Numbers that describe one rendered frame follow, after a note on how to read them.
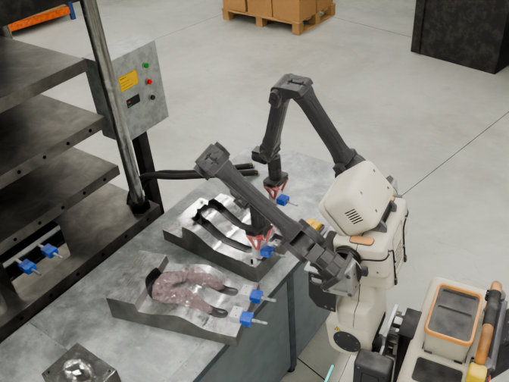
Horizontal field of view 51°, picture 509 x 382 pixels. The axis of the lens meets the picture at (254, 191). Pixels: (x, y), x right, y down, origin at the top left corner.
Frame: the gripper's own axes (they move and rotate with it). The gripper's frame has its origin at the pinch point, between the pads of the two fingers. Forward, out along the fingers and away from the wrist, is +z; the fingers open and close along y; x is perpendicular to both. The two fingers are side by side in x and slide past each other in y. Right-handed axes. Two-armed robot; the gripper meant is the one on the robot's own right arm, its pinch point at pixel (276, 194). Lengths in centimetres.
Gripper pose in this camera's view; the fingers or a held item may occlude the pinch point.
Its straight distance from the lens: 230.1
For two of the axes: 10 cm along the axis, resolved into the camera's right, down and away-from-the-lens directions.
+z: 1.0, 8.1, 5.8
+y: -5.8, 5.2, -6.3
